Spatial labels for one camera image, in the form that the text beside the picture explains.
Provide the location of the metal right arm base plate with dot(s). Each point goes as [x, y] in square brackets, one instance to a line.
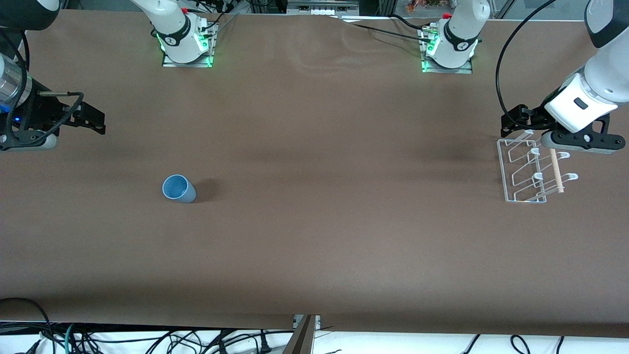
[196, 64]

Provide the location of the blue plastic cup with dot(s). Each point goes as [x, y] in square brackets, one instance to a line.
[184, 194]

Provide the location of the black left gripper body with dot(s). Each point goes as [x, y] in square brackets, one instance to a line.
[537, 118]

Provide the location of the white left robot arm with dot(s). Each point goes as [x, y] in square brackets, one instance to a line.
[604, 73]

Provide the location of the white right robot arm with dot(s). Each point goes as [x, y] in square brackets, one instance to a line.
[172, 19]

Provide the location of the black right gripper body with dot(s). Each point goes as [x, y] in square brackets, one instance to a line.
[43, 111]

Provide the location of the grey power strip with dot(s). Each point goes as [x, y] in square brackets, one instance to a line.
[319, 10]

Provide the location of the brown wooden post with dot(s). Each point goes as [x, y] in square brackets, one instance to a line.
[302, 339]

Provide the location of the brown table cover sheet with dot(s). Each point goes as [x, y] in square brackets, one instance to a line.
[314, 246]

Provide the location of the orange background item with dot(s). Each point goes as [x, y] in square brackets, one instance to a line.
[425, 4]

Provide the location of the small metal bracket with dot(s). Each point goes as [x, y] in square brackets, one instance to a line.
[317, 322]

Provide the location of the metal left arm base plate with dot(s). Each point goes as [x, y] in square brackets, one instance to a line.
[462, 70]

